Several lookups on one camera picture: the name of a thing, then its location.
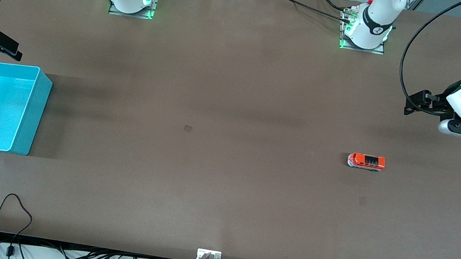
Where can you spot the white mounting bracket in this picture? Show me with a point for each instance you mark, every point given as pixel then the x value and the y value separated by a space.
pixel 201 255

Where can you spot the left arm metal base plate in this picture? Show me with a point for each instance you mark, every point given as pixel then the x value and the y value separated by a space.
pixel 378 51

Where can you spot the brown tape patch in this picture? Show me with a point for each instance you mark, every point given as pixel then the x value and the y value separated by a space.
pixel 188 128

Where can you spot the orange toy bus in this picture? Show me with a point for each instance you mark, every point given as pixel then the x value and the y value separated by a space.
pixel 366 161

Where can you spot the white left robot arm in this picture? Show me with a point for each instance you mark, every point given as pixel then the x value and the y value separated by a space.
pixel 377 15

